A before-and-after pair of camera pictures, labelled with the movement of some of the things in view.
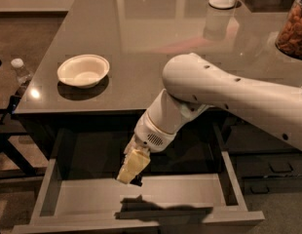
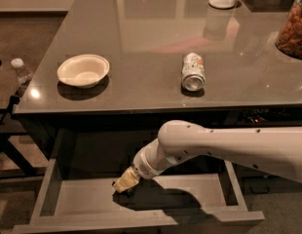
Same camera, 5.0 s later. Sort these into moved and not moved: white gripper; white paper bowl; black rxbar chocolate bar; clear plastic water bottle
Moved: black rxbar chocolate bar; white gripper
Not moved: white paper bowl; clear plastic water bottle
